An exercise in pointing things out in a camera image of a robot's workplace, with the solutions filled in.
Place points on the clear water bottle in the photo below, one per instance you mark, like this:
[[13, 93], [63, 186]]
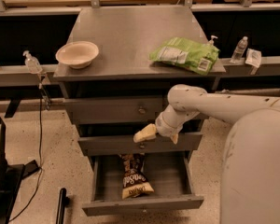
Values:
[[239, 50]]

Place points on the white paper bowl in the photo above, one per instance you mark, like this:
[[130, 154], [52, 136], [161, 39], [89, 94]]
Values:
[[77, 54]]

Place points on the grey drawer cabinet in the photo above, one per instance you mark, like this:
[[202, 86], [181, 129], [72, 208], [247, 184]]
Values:
[[125, 36]]

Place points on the grey middle drawer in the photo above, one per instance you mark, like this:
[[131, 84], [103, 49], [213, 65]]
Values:
[[124, 144]]

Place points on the sanitizer pump bottle behind bag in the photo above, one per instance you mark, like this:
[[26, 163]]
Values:
[[212, 40]]

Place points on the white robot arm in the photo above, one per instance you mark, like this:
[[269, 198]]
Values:
[[250, 181]]

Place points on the white paper packet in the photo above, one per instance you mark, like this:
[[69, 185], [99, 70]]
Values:
[[253, 57]]

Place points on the grey drawer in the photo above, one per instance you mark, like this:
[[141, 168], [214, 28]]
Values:
[[124, 144], [117, 109], [167, 173]]

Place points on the brown chip bag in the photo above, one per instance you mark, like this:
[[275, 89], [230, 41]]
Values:
[[134, 181]]

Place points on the green chip bag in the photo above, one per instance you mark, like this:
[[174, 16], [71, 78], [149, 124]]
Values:
[[187, 54]]

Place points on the grey top drawer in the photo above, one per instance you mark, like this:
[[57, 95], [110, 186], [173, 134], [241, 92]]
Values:
[[117, 109]]

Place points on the black tube bottom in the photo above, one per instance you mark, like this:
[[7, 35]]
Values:
[[62, 204]]

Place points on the grey bottom drawer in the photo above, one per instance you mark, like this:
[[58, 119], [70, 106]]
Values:
[[167, 173]]

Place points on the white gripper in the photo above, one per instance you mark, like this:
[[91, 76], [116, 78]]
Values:
[[162, 127]]

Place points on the clear sanitizer bottle left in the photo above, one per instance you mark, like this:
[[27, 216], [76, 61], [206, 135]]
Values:
[[32, 63]]

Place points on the black equipment base left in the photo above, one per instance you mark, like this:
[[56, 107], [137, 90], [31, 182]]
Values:
[[10, 178]]

